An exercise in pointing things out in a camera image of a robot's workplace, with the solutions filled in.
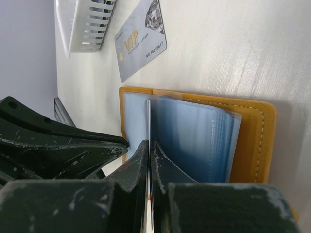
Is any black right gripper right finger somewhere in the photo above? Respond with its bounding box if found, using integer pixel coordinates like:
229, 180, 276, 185
150, 142, 299, 233

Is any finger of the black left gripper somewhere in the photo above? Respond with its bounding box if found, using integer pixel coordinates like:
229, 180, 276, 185
0, 96, 128, 146
0, 139, 128, 180

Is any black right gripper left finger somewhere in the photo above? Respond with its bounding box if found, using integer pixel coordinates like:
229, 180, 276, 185
0, 140, 149, 233

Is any silver card black stripe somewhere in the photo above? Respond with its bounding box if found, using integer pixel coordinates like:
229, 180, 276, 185
146, 100, 154, 232

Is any yellow leather card holder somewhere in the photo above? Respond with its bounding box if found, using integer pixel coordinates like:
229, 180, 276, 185
119, 87, 276, 183

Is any silver VIP card on table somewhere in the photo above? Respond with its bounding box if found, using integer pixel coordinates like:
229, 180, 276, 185
115, 0, 167, 82

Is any white plastic basket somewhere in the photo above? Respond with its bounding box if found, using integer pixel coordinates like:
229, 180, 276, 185
54, 0, 117, 58

